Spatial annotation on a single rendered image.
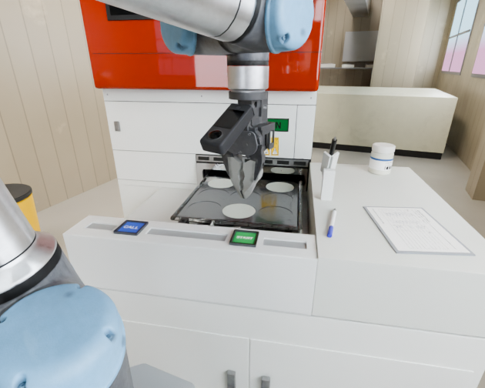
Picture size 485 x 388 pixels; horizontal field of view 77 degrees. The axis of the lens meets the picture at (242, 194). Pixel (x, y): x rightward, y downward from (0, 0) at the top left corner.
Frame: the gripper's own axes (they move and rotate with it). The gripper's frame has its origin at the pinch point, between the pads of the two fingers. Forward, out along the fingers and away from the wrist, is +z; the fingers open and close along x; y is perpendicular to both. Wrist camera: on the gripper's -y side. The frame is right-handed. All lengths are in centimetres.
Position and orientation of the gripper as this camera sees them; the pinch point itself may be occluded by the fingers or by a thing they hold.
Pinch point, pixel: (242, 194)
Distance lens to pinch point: 62.7
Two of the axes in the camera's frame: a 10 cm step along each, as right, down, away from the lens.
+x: -8.7, -1.9, 4.6
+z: 0.0, 9.2, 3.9
